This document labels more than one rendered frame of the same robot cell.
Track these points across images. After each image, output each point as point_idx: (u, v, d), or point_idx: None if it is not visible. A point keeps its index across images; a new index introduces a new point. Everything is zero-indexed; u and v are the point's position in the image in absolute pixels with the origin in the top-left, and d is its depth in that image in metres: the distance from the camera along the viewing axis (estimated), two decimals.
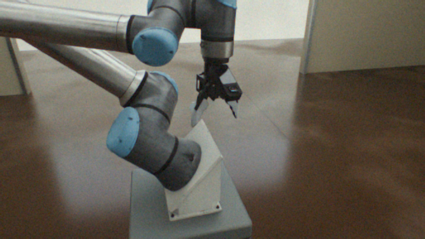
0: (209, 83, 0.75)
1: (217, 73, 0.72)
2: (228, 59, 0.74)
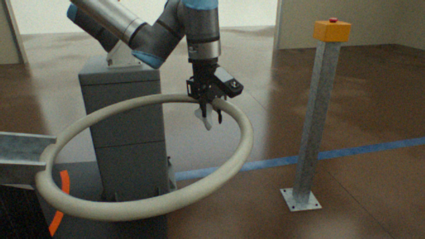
0: (205, 85, 0.74)
1: (213, 73, 0.72)
2: (217, 57, 0.75)
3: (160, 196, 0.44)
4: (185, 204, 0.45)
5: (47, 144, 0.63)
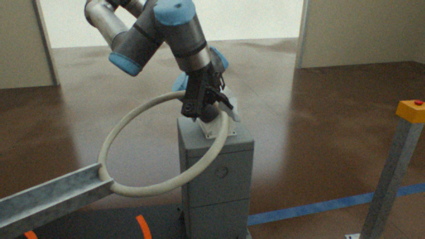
0: None
1: (186, 85, 0.71)
2: (201, 69, 0.69)
3: (197, 163, 0.79)
4: (211, 160, 0.80)
5: (97, 169, 0.90)
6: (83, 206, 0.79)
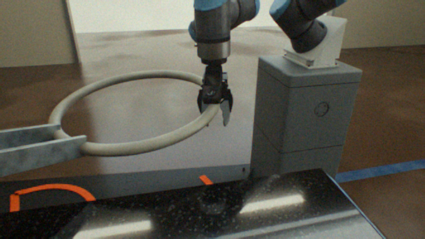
0: (203, 83, 0.76)
1: (205, 74, 0.72)
2: (222, 61, 0.72)
3: (198, 117, 0.69)
4: (212, 118, 0.72)
5: (53, 131, 0.67)
6: (40, 167, 0.55)
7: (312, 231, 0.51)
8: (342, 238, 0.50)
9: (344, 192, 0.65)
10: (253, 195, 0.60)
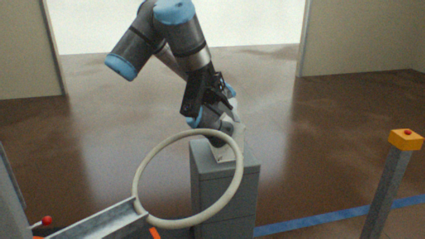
0: None
1: (186, 85, 0.71)
2: (200, 69, 0.69)
3: (219, 200, 0.96)
4: (230, 198, 0.97)
5: (132, 202, 1.07)
6: (124, 236, 0.96)
7: None
8: None
9: None
10: None
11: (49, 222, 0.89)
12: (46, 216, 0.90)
